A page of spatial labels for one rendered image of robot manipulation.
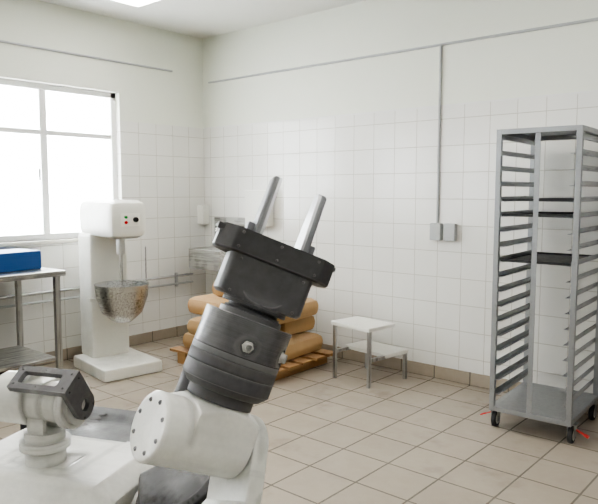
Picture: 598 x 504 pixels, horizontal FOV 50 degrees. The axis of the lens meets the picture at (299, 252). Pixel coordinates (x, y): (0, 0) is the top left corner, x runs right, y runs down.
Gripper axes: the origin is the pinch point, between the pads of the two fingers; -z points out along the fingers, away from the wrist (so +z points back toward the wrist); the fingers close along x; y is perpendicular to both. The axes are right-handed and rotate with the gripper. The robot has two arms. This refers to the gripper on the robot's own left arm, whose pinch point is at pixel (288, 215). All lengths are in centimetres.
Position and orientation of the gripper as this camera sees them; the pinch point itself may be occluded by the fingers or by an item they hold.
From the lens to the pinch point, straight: 64.5
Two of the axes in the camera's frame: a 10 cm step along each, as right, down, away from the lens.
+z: -3.5, 9.3, -1.2
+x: -9.1, -3.6, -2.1
